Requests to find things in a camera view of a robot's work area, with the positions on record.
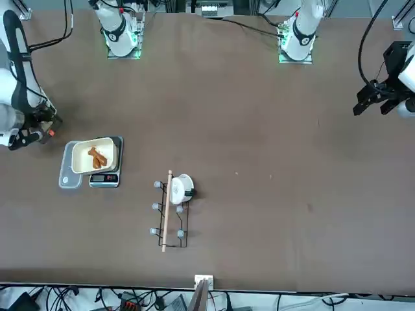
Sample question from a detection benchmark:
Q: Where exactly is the aluminium camera post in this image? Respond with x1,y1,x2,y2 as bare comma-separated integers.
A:
189,274,215,311

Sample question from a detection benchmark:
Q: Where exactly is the beige plastic container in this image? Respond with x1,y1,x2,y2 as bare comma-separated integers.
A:
71,137,119,175

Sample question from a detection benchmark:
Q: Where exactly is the black wire rack wooden bar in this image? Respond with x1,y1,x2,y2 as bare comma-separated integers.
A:
149,168,191,253

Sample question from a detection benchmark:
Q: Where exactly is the black power adapter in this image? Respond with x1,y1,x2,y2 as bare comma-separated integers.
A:
6,291,40,311

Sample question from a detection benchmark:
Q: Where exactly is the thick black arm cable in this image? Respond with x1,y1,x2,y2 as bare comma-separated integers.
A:
357,0,390,86

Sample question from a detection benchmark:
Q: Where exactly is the dark clear drawer orange handle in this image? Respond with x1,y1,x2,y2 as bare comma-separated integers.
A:
38,126,55,144

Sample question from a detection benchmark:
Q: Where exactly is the digital kitchen scale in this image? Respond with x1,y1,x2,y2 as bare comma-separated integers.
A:
88,135,125,189

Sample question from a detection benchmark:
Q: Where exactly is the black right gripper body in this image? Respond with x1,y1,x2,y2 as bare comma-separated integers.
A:
24,104,56,129

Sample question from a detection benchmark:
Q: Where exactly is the clear plastic lid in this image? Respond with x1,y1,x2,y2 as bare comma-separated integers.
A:
58,141,84,190

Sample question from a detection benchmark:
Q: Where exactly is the orange black connector block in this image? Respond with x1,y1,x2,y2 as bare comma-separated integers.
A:
118,291,143,311

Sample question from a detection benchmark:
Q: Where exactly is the brown toy pastry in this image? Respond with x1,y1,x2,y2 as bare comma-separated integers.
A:
87,146,110,170

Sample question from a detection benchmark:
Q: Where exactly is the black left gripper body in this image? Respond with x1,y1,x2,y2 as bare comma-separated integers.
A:
369,41,412,98

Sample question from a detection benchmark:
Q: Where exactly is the aluminium frame profile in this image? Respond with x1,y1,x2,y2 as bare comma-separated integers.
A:
18,0,33,21
391,0,415,30

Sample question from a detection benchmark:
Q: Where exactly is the white cup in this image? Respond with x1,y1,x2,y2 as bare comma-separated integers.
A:
169,174,197,205

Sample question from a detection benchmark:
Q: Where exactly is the grey power adapter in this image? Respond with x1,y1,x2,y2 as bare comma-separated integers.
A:
168,294,188,311

